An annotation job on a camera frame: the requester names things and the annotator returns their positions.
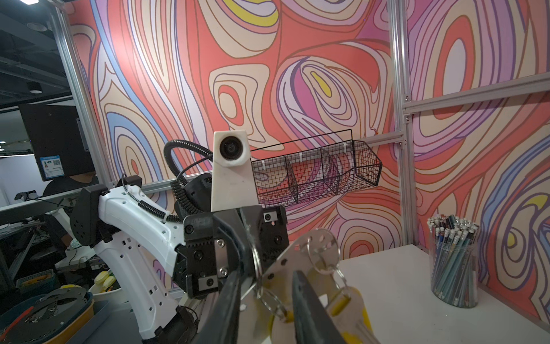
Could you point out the metal cup of pens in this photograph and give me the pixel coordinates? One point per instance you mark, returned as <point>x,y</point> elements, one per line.
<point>453,254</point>

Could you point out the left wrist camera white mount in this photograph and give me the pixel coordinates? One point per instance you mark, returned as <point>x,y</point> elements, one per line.
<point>233,184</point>

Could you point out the monitor screen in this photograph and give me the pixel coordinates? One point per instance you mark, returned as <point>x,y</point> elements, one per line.
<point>52,167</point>

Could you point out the black wire basket left wall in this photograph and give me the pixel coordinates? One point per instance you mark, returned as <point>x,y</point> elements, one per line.
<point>316,167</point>

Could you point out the yellow tag key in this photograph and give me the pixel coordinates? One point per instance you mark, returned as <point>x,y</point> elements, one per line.
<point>347,313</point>

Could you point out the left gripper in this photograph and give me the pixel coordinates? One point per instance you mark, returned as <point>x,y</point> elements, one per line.
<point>247,240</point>

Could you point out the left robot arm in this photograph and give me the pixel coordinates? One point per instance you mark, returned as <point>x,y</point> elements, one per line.
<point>137,238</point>

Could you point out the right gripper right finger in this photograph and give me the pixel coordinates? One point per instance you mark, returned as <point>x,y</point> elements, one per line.
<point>312,323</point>

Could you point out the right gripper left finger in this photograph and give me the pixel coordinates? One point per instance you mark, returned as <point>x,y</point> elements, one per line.
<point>222,325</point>

